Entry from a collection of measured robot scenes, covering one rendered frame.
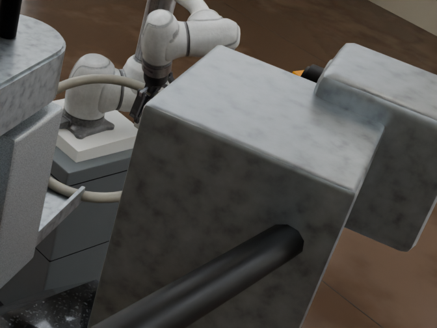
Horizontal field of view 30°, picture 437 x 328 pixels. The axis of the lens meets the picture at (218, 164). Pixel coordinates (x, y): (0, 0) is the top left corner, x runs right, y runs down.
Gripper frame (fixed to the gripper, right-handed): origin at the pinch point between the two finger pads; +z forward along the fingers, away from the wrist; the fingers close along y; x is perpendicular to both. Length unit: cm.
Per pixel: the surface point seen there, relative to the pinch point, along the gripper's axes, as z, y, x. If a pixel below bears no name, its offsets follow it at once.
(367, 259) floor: 169, -124, 59
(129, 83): -10.0, 2.7, -8.2
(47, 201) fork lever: -10, 51, 7
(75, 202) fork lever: -12, 47, 13
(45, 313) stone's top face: 9, 69, 23
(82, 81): -10.0, 12.0, -18.9
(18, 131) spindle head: -71, 72, 23
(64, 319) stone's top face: 9, 67, 28
